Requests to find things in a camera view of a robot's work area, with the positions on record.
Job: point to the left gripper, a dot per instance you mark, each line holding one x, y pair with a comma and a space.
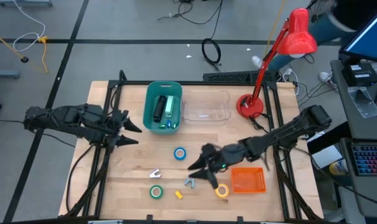
117, 127

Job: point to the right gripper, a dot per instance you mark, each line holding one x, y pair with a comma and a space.
219, 158

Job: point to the grey staple remover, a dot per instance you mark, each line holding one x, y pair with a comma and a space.
188, 183

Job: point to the yellow tape roll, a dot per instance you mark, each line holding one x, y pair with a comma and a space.
226, 193

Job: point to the yellow mini stapler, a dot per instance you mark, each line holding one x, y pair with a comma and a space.
178, 195

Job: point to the black stapler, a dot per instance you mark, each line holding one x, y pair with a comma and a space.
160, 109

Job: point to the white staple remover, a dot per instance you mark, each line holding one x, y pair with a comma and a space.
152, 175

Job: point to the mint green stapler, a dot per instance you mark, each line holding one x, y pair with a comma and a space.
169, 105

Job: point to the green tape roll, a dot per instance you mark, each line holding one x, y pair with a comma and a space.
151, 192

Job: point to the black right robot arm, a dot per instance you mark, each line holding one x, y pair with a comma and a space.
278, 135

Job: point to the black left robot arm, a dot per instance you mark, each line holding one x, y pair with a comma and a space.
67, 116

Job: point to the blue tape roll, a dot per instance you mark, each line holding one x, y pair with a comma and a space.
175, 154

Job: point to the teal plastic bin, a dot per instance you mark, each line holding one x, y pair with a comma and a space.
149, 93

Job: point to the orange mesh basket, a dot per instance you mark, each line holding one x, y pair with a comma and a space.
247, 180

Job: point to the clear plastic bin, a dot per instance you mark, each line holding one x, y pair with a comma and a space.
207, 105

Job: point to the black perforated bar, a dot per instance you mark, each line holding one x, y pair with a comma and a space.
226, 76

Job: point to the white paper sheet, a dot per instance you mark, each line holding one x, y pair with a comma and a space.
327, 157

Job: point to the yellow rod with black tip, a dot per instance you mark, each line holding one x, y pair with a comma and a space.
24, 59

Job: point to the yellow bottle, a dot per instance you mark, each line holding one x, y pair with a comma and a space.
337, 168

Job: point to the grey table foot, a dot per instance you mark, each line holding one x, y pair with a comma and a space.
23, 3
3, 74

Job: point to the grey desk cart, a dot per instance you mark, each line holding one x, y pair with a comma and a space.
344, 109

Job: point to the red desk lamp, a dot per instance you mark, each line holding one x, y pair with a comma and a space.
297, 34

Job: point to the backlit keyboard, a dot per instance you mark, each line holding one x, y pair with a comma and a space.
372, 160

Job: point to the clear plastic bag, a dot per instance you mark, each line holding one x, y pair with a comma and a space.
364, 102

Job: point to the black mini computer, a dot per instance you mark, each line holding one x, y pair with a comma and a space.
359, 74

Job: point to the black floor fan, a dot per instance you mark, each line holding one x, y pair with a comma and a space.
313, 18

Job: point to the person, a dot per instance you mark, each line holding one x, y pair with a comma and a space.
331, 28

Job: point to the computer monitor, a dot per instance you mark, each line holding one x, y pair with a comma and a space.
372, 37

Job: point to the black aluminium frame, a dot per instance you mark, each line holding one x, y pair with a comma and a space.
132, 82

